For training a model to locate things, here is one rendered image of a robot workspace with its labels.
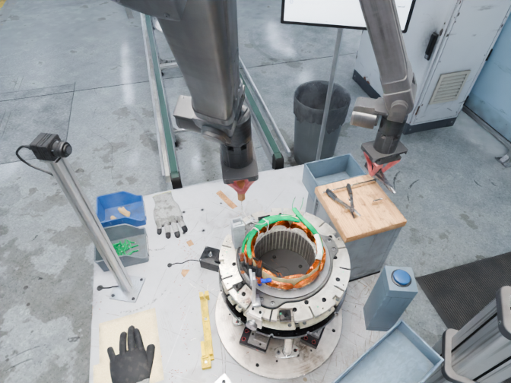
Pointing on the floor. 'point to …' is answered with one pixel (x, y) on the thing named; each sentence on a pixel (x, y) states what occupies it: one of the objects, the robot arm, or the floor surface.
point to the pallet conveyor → (160, 108)
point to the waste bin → (304, 135)
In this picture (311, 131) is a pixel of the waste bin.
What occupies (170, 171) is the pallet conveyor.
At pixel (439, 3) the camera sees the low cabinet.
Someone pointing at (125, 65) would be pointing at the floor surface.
